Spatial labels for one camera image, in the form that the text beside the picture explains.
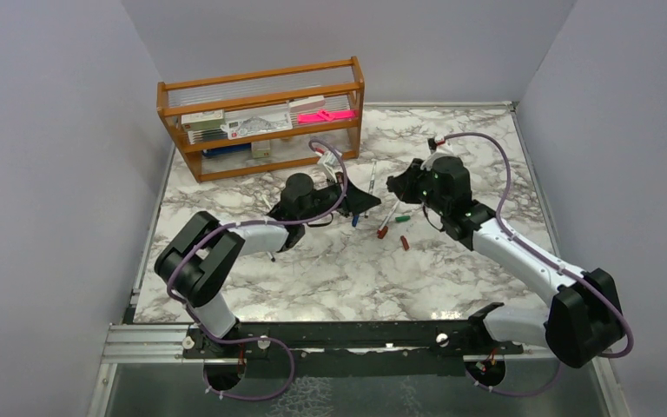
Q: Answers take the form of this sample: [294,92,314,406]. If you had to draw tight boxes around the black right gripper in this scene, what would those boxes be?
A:
[389,158,449,216]

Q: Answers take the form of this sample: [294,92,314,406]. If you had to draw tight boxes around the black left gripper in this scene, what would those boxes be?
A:
[298,171,379,222]

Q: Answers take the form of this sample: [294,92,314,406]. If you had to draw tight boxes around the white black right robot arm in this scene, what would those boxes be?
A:
[386,156,630,368]

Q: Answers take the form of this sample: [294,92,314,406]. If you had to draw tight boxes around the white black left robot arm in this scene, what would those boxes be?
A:
[154,173,381,357]

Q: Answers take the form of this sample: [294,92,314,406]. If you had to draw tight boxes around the white pen red cap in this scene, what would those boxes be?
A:
[377,200,400,239]

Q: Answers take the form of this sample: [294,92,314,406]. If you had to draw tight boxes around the red brown pen cap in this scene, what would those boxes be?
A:
[400,235,410,251]

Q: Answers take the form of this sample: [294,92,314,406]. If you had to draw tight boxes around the pink plastic clip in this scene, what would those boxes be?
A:
[297,109,358,124]

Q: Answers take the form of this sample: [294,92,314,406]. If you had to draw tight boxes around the small white box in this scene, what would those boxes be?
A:
[251,140,272,159]

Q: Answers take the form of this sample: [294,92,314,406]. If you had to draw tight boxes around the pink white eraser box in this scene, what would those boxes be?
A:
[288,96,326,113]

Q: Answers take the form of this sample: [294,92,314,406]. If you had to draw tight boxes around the blue box on shelf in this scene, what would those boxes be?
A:
[201,143,252,158]

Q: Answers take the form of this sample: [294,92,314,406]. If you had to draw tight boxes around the white protractor ruler pack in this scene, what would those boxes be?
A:
[220,112,293,140]

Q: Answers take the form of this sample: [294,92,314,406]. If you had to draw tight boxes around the wooden shelf rack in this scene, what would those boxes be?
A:
[156,56,365,182]

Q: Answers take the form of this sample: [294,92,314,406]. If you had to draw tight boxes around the white green box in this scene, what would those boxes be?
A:
[180,109,225,131]

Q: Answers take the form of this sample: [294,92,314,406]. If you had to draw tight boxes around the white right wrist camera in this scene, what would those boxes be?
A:
[421,136,455,171]

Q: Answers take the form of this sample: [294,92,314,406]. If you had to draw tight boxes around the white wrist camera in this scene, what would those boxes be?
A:
[317,150,340,183]
[421,136,455,171]

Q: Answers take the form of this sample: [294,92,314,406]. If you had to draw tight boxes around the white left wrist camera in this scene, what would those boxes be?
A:
[317,150,340,183]

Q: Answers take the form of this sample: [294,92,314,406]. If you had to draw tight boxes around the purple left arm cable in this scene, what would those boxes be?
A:
[166,139,351,402]

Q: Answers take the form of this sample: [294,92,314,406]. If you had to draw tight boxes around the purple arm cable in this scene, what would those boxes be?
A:
[433,132,636,398]
[166,139,351,402]

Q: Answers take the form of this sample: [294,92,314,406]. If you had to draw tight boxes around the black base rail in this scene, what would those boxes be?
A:
[182,320,524,388]

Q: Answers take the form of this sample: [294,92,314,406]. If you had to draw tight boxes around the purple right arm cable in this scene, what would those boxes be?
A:
[433,132,636,398]

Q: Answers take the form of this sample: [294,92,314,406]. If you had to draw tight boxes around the aluminium frame rail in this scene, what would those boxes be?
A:
[101,323,189,364]

